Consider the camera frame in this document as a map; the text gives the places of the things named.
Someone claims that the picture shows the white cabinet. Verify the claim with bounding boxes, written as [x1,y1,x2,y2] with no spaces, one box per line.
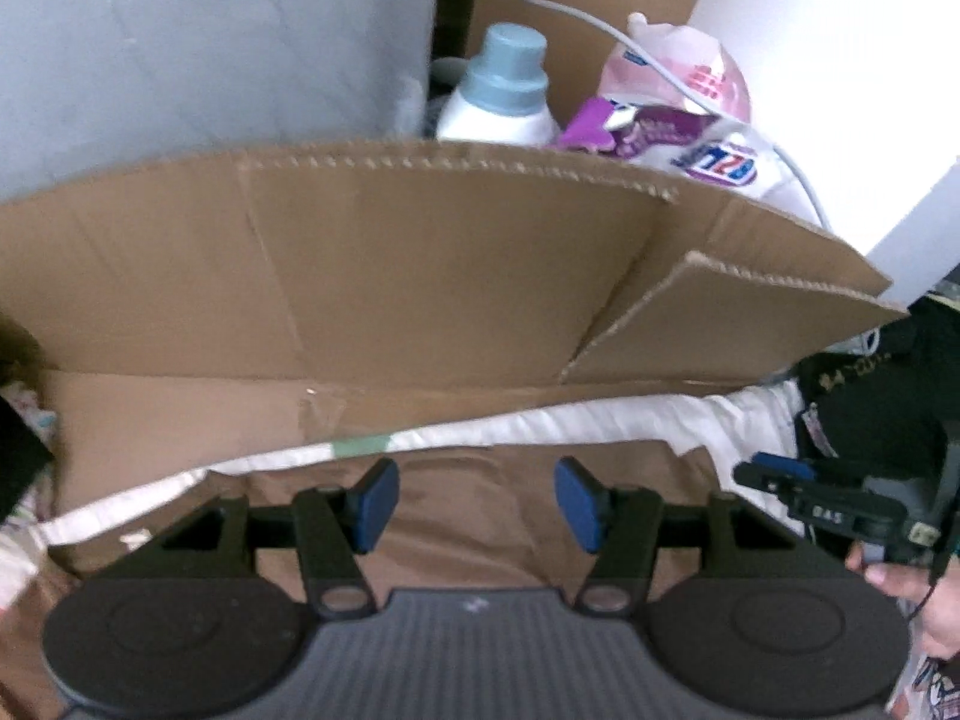
[686,0,960,265]

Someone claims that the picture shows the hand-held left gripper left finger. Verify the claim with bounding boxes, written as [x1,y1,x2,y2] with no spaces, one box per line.
[161,457,402,616]

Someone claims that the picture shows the large cardboard sheet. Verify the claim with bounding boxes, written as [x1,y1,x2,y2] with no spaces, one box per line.
[0,139,910,533]

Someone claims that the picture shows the person's right hand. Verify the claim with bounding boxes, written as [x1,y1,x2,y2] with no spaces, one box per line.
[846,541,960,659]

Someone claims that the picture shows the white cable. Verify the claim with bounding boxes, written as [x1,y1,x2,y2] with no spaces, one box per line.
[480,0,835,235]

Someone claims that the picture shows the white detergent bottle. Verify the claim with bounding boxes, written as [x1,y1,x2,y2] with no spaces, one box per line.
[435,24,560,148]

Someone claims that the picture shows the white printed bedsheet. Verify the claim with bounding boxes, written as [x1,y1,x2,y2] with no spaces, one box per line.
[0,381,809,616]

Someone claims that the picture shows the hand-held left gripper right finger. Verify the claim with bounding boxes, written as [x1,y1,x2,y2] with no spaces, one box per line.
[553,456,800,616]

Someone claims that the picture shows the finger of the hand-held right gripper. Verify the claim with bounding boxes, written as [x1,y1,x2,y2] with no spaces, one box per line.
[733,452,905,550]

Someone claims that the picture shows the brown t-shirt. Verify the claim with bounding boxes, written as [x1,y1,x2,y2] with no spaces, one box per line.
[0,442,811,720]

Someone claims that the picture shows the pink refill pouch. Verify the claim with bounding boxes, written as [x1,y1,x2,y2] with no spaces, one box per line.
[600,13,752,125]

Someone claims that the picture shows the black knitted garment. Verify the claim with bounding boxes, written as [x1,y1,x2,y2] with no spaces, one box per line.
[793,292,960,482]

